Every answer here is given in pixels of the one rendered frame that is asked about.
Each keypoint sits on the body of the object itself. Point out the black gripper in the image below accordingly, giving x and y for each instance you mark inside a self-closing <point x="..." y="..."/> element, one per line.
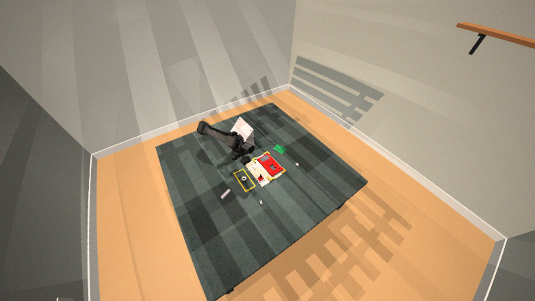
<point x="245" y="159"/>

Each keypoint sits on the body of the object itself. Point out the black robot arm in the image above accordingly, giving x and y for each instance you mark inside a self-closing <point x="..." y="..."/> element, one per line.
<point x="231" y="139"/>

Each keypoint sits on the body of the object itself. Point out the white rectangular bar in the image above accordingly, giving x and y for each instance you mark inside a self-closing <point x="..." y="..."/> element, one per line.
<point x="226" y="193"/>

